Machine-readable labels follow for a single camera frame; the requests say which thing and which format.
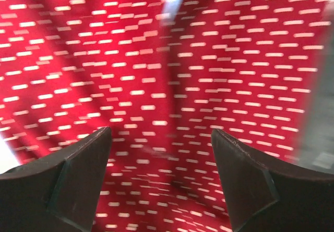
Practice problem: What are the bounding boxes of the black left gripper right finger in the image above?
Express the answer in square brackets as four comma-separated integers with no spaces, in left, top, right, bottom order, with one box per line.
[211,129,333,231]

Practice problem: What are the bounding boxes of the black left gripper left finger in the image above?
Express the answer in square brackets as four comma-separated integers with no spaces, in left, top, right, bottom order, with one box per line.
[1,127,112,231]

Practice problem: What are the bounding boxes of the red polka dot cloth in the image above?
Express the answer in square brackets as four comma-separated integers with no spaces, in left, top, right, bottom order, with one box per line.
[1,0,333,231]

